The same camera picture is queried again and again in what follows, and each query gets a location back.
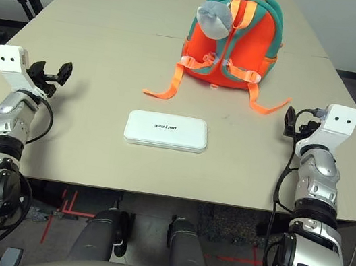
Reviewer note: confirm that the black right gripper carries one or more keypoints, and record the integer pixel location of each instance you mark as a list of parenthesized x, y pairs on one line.
[(306, 128)]

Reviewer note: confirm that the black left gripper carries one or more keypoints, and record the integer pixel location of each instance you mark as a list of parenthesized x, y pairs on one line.
[(47, 82)]

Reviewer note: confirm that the orange and teal backpack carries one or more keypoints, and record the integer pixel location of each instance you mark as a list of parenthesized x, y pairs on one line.
[(246, 49)]

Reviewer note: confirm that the white pencil case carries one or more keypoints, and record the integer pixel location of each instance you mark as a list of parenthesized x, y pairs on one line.
[(164, 134)]

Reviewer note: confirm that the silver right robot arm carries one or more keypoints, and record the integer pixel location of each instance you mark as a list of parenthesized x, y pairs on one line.
[(320, 170)]

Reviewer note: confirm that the dark speckled floor mat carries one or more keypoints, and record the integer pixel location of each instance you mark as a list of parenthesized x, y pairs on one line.
[(227, 223)]

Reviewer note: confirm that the grey robot right leg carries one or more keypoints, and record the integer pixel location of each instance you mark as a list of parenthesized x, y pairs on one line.
[(188, 257)]

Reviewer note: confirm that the grey robot leg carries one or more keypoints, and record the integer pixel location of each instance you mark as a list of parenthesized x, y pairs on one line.
[(188, 257), (98, 239)]

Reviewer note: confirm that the grey robot left leg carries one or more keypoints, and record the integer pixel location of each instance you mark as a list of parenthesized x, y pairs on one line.
[(98, 239)]

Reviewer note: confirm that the grey metal block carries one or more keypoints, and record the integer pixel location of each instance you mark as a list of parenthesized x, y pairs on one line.
[(12, 255)]

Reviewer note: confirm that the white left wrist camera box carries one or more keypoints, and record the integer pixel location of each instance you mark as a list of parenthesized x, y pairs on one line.
[(9, 58)]

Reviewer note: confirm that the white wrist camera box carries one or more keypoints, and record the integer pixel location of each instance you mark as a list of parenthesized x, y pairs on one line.
[(9, 58), (341, 119)]

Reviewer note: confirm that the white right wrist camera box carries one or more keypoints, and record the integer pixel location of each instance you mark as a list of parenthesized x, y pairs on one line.
[(341, 119)]

